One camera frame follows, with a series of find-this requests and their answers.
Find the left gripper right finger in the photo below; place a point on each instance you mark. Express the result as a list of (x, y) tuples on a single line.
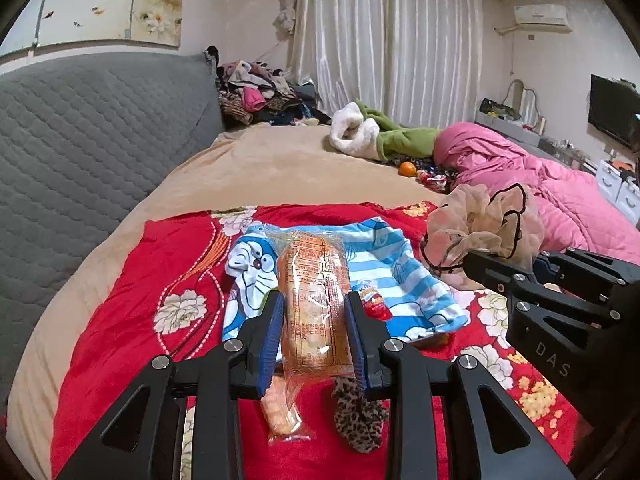
[(488, 435)]

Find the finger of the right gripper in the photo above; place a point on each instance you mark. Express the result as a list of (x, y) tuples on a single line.
[(521, 287), (585, 274)]

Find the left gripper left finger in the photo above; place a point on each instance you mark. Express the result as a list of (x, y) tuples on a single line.
[(140, 435)]

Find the beige sheer scrunchie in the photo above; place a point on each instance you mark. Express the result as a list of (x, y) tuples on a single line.
[(505, 224)]

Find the small bread package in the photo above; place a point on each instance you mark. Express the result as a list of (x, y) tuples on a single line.
[(284, 421)]

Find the red Kinder egg toy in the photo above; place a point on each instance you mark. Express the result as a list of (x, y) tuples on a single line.
[(374, 305)]

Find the large bread package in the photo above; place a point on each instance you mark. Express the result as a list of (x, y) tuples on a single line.
[(313, 277)]

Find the leopard print scrunchie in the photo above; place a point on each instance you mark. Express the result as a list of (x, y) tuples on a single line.
[(358, 420)]

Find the pink quilted comforter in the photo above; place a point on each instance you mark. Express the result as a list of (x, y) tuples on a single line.
[(574, 212)]

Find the white drawer cabinet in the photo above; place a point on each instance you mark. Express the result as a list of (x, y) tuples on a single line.
[(619, 191)]

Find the red floral blanket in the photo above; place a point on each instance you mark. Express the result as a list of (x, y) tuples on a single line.
[(172, 293)]

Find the colourful snack wrappers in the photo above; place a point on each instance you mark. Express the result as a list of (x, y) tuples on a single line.
[(437, 179)]

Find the blue striped cartoon tray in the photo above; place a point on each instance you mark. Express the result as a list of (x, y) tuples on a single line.
[(380, 261)]

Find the orange fruit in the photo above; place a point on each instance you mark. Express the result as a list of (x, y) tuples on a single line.
[(407, 169)]

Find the cluttered side desk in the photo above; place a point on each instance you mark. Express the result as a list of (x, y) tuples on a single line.
[(518, 118)]

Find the black television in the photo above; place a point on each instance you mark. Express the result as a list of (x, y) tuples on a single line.
[(614, 109)]

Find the green and white garment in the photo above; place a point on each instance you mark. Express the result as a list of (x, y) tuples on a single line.
[(361, 131)]

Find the beige bed sheet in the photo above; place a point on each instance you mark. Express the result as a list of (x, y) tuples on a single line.
[(255, 166)]

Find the white striped curtain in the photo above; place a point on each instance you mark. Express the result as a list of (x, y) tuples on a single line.
[(417, 61)]

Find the white air conditioner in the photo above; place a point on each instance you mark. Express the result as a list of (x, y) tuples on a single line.
[(538, 17)]

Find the pile of clothes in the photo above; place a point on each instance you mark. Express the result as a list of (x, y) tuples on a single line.
[(251, 93)]

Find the grey quilted headboard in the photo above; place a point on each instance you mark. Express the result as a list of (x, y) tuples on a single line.
[(83, 141)]

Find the floral wall painting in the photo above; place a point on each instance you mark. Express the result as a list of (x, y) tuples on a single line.
[(45, 23)]

